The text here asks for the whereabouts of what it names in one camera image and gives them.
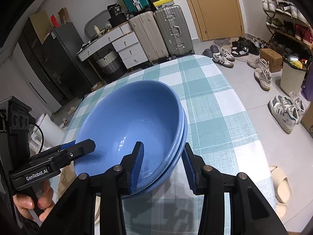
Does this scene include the white drawer dresser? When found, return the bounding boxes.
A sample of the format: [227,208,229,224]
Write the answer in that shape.
[77,23,148,70]

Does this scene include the purple bag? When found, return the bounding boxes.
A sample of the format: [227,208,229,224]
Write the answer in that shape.
[300,67,313,101]

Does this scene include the silver suitcase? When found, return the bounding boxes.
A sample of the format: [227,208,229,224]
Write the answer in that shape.
[154,4,195,59]

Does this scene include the grey doormat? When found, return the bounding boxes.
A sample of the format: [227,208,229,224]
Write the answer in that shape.
[212,37,233,46]

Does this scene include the beige trash bin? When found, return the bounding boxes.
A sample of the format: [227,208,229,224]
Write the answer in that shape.
[279,56,308,96]

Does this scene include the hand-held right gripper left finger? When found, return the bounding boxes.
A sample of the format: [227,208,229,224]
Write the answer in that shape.
[37,141,145,235]

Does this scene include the beige suitcase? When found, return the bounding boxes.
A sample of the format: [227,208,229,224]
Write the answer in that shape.
[129,11,169,63]

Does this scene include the wooden shoe rack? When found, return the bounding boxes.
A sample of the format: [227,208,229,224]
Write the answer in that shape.
[258,0,313,57]

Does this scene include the dark glass wardrobe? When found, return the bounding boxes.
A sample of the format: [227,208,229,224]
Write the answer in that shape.
[17,17,61,113]

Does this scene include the shoe rack with shoes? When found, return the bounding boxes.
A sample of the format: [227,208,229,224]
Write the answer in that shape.
[255,0,313,54]

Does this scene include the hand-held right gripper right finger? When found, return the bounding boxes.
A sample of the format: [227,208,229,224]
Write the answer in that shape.
[182,142,289,235]

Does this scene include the yellow black shoe box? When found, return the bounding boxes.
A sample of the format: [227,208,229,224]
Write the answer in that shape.
[151,0,174,8]

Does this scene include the plain cardboard box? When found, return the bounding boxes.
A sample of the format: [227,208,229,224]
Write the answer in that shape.
[259,48,284,73]

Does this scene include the flat cardboard sheet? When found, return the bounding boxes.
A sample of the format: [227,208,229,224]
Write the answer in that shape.
[29,11,53,42]

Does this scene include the black cable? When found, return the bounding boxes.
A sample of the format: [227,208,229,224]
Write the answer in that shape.
[29,117,45,153]

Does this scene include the beige slide sandal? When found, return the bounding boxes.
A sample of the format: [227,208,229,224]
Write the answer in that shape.
[268,165,292,203]
[275,202,288,219]

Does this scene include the white green sneaker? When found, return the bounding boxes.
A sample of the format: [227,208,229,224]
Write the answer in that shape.
[268,98,300,134]
[289,91,307,125]

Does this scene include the white electric kettle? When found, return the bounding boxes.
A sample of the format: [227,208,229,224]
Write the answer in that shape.
[37,114,65,152]

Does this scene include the scattered sneakers and slippers group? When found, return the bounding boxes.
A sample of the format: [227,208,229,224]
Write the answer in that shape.
[202,36,273,91]

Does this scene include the dark grey refrigerator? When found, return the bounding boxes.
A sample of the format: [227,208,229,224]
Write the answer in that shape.
[43,22,104,103]

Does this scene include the brown cardboard box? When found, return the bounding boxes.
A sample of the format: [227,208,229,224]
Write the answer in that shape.
[58,7,69,25]

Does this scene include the woven laundry basket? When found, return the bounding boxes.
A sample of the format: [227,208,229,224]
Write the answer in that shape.
[95,49,125,79]

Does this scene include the black printed bag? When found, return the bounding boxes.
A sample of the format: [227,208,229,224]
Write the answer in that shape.
[107,3,123,17]

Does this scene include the tan wooden door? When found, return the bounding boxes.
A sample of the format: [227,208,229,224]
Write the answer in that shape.
[178,0,245,42]

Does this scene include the plaid teal tablecloth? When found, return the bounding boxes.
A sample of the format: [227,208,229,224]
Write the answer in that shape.
[55,54,277,235]

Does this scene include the person's left hand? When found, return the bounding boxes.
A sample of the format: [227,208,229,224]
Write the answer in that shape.
[13,180,54,216]

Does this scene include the beige plate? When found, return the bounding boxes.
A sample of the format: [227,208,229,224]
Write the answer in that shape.
[57,163,79,199]

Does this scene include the oval mirror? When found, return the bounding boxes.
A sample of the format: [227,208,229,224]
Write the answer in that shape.
[84,10,115,40]

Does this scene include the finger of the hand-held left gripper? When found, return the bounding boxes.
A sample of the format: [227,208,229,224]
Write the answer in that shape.
[40,141,77,155]
[52,139,95,169]

